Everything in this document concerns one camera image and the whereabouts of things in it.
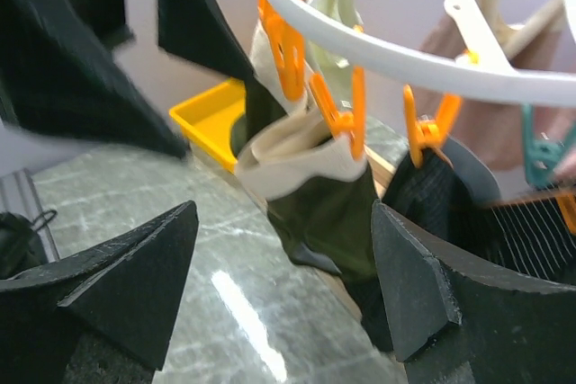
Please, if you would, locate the pale green hanging underwear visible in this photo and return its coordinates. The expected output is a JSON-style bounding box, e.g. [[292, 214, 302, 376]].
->
[[306, 0, 363, 74]]

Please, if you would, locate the olive green underwear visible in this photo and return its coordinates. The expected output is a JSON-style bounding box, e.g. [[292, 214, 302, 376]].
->
[[230, 23, 393, 353]]

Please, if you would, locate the orange plastic clothes clip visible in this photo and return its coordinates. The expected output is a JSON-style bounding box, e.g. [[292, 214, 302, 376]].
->
[[257, 0, 305, 102]]

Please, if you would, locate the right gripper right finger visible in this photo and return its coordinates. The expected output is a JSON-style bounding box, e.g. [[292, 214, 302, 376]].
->
[[372, 201, 575, 383]]

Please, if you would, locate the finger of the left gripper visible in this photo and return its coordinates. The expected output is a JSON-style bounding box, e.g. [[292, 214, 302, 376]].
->
[[157, 0, 254, 81], [1, 0, 189, 159]]

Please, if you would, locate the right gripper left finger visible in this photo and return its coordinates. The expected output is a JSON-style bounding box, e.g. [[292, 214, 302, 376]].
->
[[1, 201, 199, 383]]

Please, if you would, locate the beige hanging underwear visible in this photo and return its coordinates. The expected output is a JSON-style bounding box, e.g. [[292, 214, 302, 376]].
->
[[476, 0, 565, 68]]

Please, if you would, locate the black striped hanging underwear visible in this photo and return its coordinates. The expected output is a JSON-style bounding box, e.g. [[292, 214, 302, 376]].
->
[[382, 138, 575, 284]]

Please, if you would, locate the yellow plastic bin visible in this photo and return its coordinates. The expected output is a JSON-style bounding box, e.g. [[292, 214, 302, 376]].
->
[[168, 79, 246, 173]]

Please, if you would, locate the white round clip hanger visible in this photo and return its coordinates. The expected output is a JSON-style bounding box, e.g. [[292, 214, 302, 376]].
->
[[256, 0, 576, 109]]

